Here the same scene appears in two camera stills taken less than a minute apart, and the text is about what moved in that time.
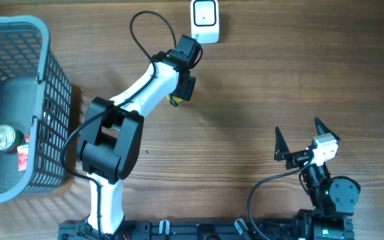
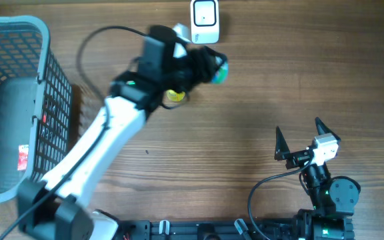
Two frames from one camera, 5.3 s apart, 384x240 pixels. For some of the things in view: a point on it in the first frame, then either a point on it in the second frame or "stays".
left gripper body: x=186 y=91 -> x=198 y=65
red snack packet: x=23 y=153 stays
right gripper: x=283 y=152 stays
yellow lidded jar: x=175 y=98 stays
